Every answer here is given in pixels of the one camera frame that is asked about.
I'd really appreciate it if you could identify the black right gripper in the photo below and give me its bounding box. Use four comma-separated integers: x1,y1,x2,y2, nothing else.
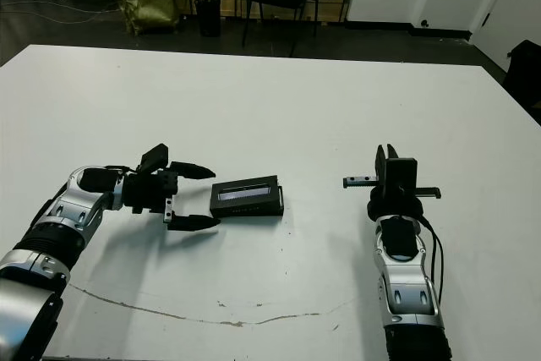
342,143,443,223

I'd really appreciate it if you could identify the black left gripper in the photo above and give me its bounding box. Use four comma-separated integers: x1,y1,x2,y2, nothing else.
121,161,221,232

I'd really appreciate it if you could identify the black box lid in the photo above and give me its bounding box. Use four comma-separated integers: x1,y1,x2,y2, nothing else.
209,174,283,219

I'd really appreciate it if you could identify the black armchair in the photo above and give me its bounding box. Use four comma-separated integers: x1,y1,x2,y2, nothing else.
502,39,541,125

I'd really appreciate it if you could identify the black waste bin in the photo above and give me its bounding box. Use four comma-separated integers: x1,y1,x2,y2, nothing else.
194,0,222,38

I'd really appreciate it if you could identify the yellow-green sack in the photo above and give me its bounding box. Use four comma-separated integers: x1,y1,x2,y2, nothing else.
117,0,183,36

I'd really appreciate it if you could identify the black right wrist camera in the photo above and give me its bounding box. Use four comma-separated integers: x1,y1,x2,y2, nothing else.
386,157,420,198

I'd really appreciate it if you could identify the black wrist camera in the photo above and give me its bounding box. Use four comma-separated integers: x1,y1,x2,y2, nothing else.
138,143,172,175
386,157,420,198

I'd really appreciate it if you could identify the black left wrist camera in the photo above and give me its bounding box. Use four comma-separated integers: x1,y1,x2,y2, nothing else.
138,143,172,175

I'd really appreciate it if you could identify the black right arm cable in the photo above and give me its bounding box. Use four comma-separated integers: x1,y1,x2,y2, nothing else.
419,213,445,305

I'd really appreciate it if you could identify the white floor cable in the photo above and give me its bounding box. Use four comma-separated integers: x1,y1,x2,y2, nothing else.
0,0,122,26

